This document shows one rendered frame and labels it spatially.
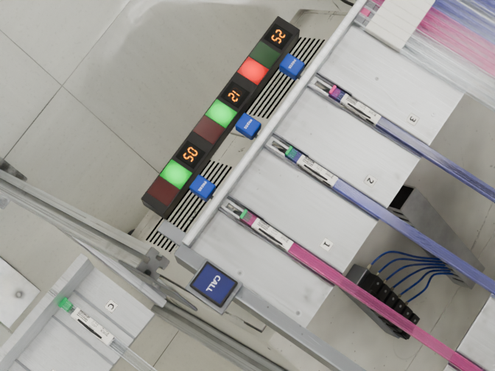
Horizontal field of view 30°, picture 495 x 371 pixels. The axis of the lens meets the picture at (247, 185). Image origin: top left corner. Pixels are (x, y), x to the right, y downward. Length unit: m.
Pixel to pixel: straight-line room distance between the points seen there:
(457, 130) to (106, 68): 0.74
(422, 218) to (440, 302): 0.22
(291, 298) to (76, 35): 0.88
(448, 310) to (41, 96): 0.90
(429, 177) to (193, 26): 0.67
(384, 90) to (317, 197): 0.19
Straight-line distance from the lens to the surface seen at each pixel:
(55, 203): 1.62
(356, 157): 1.30
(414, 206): 1.60
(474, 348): 1.28
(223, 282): 1.21
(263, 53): 1.36
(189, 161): 1.31
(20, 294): 1.97
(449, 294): 1.79
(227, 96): 1.33
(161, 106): 2.03
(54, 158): 1.94
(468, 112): 1.72
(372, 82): 1.34
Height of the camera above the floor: 1.76
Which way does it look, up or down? 53 degrees down
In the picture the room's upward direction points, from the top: 109 degrees clockwise
